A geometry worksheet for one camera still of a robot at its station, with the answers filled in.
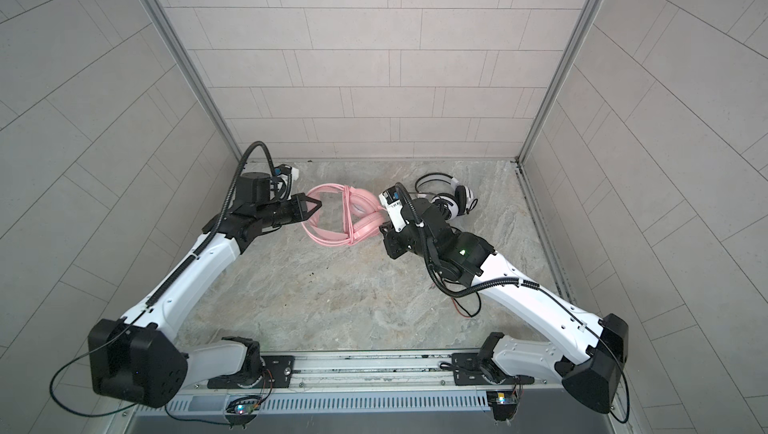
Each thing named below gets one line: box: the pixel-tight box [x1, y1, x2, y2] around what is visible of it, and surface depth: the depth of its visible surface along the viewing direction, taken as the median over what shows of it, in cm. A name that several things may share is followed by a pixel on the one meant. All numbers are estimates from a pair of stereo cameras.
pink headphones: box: [343, 183, 384, 245], surface depth 77 cm
